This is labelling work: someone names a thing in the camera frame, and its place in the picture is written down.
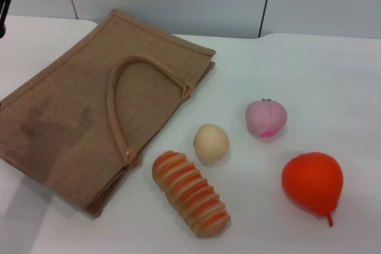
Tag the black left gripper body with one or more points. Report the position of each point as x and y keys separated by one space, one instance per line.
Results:
x=4 y=7

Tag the brown jute tote bag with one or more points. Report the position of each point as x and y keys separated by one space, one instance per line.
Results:
x=74 y=111

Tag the beige egg yolk pastry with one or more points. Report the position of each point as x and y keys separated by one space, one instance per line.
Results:
x=211 y=144

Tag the orange striped bread loaf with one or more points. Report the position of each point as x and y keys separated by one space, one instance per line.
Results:
x=190 y=191

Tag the pink peach toy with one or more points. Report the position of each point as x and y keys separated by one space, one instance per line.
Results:
x=265 y=117

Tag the orange pear toy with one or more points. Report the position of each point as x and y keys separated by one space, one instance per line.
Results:
x=312 y=182

